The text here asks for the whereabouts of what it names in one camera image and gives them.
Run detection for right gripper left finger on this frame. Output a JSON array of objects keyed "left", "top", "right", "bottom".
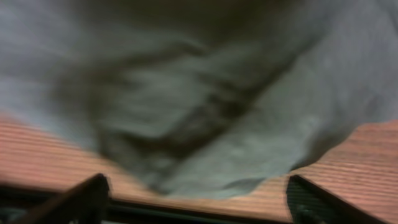
[{"left": 13, "top": 174, "right": 109, "bottom": 224}]

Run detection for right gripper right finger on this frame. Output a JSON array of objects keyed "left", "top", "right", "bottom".
[{"left": 286, "top": 175, "right": 387, "bottom": 224}]

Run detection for grey shorts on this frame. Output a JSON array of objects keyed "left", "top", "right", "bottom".
[{"left": 1, "top": 0, "right": 397, "bottom": 199}]

